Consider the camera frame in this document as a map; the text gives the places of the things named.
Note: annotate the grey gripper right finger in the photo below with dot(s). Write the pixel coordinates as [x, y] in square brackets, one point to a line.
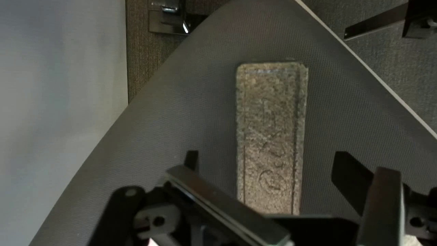
[383, 206]

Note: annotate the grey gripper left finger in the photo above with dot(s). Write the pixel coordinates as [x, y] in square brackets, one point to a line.
[227, 207]

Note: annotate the grey felt board duster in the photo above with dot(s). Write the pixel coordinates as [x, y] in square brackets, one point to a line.
[271, 138]

